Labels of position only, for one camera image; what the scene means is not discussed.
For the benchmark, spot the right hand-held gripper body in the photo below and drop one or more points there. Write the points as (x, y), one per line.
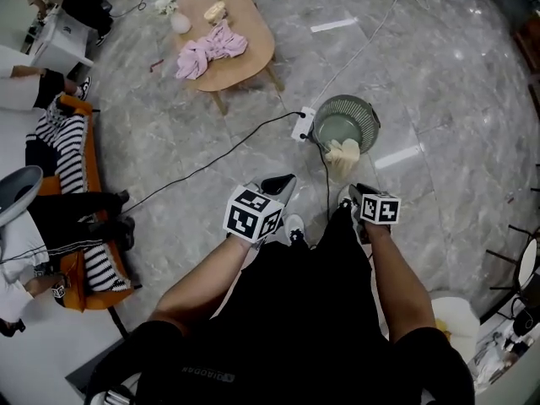
(379, 209)

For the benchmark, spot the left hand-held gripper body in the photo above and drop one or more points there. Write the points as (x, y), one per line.
(249, 217)

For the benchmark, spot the cream clothes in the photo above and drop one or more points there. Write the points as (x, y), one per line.
(343, 154)

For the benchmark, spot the green wire basket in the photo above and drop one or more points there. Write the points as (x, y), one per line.
(363, 112)

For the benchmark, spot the pink clothes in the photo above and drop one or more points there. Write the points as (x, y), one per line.
(211, 49)

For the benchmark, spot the person's right forearm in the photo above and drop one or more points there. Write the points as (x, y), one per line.
(401, 289)

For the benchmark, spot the person's left forearm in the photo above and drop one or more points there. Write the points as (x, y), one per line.
(198, 289)

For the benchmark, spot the person's right white shoe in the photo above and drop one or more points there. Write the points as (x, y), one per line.
(343, 196)

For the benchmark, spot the white power strip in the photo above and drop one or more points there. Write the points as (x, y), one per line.
(303, 125)

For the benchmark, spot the person's black clothing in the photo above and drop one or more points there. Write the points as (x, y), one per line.
(295, 331)

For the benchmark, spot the white petal floor chair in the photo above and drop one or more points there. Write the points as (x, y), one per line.
(457, 314)

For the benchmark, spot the small red floor object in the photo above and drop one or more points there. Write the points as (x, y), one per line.
(510, 198)

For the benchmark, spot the yellow seat cushion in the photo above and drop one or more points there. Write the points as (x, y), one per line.
(443, 327)

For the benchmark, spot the wooden oval table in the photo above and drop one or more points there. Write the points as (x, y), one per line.
(249, 49)

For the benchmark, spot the black handbag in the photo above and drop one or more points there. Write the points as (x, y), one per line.
(523, 321)

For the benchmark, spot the black white striped blanket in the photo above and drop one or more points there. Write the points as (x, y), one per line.
(69, 154)

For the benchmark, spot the orange armchair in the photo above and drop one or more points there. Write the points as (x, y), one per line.
(76, 298)

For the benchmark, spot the white vase with flowers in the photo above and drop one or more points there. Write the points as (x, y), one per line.
(180, 23)

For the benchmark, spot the cream round box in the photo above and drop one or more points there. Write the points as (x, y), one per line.
(215, 13)

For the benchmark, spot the dark wooden cabinet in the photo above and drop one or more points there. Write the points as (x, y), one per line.
(527, 44)

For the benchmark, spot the white square table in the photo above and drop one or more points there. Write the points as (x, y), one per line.
(63, 40)

